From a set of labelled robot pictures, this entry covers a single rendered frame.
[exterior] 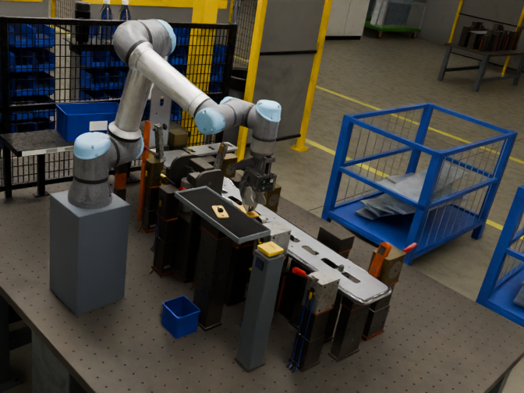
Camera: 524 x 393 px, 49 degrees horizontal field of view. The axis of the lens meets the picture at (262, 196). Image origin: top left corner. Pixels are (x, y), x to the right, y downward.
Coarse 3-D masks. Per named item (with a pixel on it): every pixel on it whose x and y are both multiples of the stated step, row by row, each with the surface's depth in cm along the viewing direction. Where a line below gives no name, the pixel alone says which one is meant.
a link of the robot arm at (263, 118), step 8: (256, 104) 173; (264, 104) 168; (272, 104) 169; (256, 112) 170; (264, 112) 168; (272, 112) 168; (280, 112) 170; (248, 120) 171; (256, 120) 170; (264, 120) 169; (272, 120) 169; (256, 128) 171; (264, 128) 170; (272, 128) 170; (256, 136) 172; (264, 136) 171; (272, 136) 171
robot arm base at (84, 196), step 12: (84, 180) 193; (96, 180) 194; (72, 192) 196; (84, 192) 195; (96, 192) 195; (108, 192) 200; (72, 204) 197; (84, 204) 195; (96, 204) 196; (108, 204) 200
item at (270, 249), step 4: (260, 244) 180; (264, 244) 180; (268, 244) 180; (272, 244) 181; (260, 248) 178; (264, 248) 178; (268, 248) 178; (272, 248) 179; (276, 248) 179; (280, 248) 179; (264, 252) 177; (268, 252) 176; (272, 252) 176; (276, 252) 177; (280, 252) 178; (268, 256) 176
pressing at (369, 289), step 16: (224, 176) 266; (256, 208) 240; (288, 224) 231; (304, 240) 221; (288, 256) 210; (304, 256) 210; (320, 256) 212; (336, 256) 213; (336, 272) 203; (352, 272) 205; (352, 288) 195; (368, 288) 197; (384, 288) 198
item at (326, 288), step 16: (320, 272) 189; (320, 288) 183; (336, 288) 189; (304, 304) 190; (320, 304) 187; (304, 320) 191; (320, 320) 192; (304, 336) 193; (320, 336) 197; (304, 352) 195; (304, 368) 198
